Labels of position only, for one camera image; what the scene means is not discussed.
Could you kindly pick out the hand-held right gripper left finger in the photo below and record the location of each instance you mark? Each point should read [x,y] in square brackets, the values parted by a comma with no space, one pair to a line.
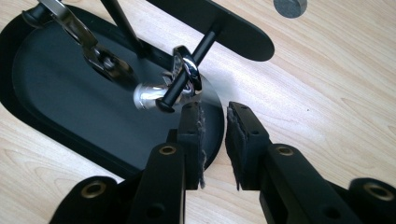
[162,186]

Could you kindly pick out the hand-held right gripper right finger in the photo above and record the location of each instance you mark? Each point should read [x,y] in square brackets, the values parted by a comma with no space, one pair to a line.
[286,183]

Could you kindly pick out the silver car key with clasp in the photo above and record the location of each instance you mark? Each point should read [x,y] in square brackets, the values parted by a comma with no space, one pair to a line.
[149,95]

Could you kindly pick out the black key rack with tray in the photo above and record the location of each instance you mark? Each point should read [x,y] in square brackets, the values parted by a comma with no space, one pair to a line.
[77,102]

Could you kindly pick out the black car key with clasp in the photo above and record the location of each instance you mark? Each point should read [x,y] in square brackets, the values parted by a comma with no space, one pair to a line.
[90,46]

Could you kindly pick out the grey round disc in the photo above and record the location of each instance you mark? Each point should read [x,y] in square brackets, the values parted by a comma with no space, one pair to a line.
[290,7]

